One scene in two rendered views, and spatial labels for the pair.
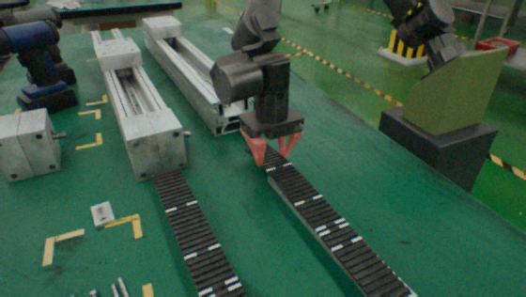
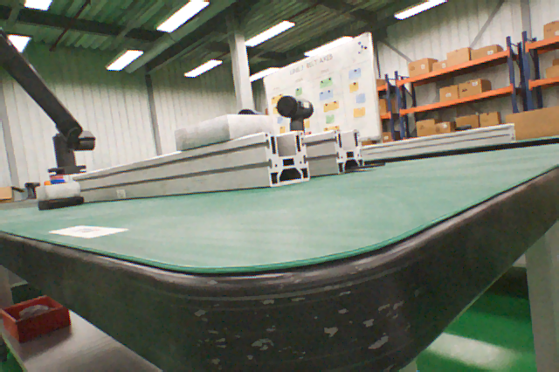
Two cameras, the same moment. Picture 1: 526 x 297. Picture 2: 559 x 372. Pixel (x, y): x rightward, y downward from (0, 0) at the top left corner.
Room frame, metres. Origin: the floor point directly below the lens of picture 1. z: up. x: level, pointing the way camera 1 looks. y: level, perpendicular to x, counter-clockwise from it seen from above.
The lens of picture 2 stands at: (1.95, 0.21, 0.81)
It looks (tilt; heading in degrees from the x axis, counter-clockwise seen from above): 3 degrees down; 160
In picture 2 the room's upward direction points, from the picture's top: 8 degrees counter-clockwise
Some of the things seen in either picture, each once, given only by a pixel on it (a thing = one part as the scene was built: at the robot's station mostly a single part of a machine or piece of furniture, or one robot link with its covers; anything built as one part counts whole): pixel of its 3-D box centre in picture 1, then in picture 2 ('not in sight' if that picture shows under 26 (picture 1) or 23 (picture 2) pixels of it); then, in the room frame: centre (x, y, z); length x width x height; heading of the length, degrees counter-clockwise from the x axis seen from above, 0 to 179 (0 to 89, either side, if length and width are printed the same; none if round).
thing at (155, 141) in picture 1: (160, 142); not in sight; (0.56, 0.20, 0.83); 0.12 x 0.09 x 0.10; 118
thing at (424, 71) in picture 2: not in sight; (458, 113); (-5.49, 8.09, 1.58); 2.83 x 0.98 x 3.15; 24
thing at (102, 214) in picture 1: (102, 214); not in sight; (0.41, 0.27, 0.78); 0.05 x 0.03 x 0.01; 31
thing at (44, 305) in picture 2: not in sight; (35, 316); (-0.06, -0.33, 0.27); 0.31 x 0.21 x 0.10; 26
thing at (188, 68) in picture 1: (184, 63); (159, 177); (1.04, 0.25, 0.82); 0.80 x 0.10 x 0.09; 28
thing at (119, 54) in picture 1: (118, 57); not in sight; (0.95, 0.42, 0.87); 0.16 x 0.11 x 0.07; 28
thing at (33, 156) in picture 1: (35, 142); not in sight; (0.56, 0.46, 0.83); 0.11 x 0.10 x 0.10; 117
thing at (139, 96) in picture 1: (122, 73); (222, 169); (0.95, 0.42, 0.82); 0.80 x 0.10 x 0.09; 28
